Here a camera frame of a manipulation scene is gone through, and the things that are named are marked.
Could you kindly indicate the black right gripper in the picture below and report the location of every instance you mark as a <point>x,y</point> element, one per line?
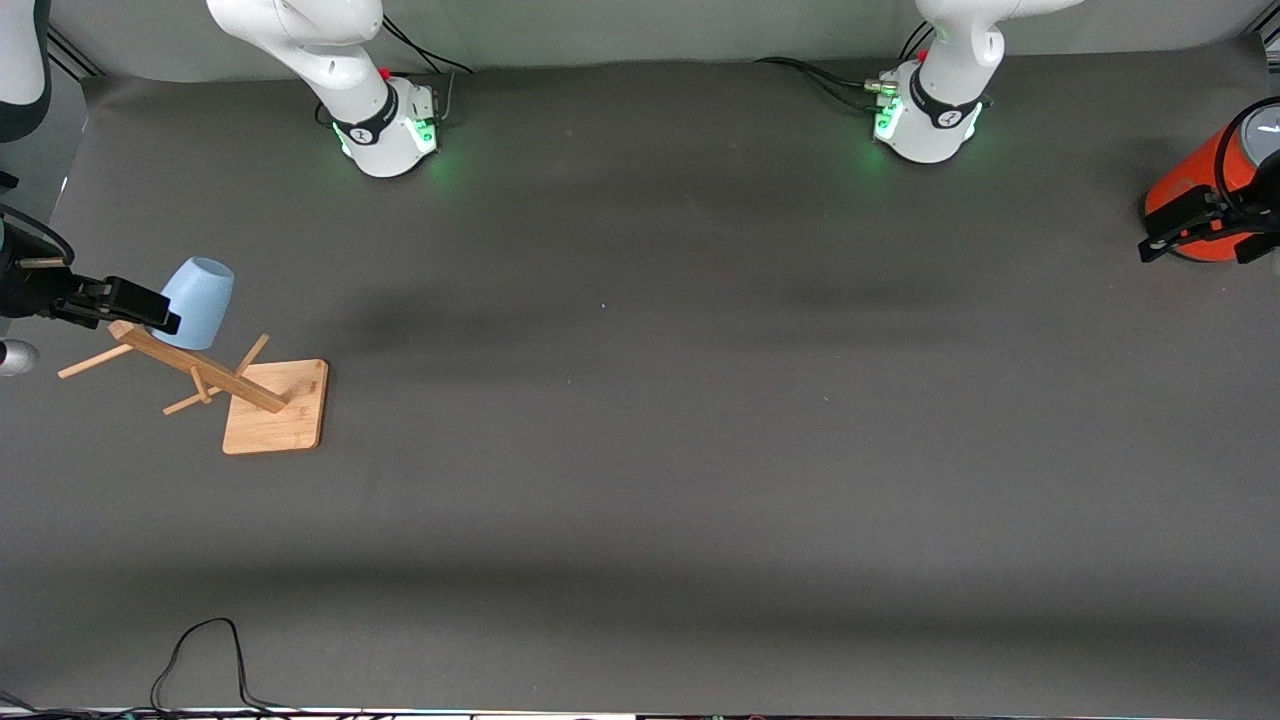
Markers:
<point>27,288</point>

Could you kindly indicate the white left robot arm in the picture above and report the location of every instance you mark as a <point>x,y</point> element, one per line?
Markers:
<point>945,70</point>

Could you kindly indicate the orange can with grey lid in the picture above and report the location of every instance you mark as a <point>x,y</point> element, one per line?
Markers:
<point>1185,190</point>

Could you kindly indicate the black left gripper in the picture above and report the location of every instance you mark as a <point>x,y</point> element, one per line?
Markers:
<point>1243,203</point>

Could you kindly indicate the light blue cup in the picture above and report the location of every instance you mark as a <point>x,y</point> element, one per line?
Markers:
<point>198,300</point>

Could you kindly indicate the dark grey table cloth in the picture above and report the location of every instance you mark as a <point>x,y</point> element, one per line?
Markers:
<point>700,450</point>

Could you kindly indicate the aluminium frame rail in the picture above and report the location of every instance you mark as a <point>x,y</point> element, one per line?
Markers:
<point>72,52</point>

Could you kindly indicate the wooden cup rack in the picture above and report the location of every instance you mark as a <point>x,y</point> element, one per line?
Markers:
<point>275,410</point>

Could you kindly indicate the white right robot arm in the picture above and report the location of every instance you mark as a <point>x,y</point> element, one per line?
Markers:
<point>340,60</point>

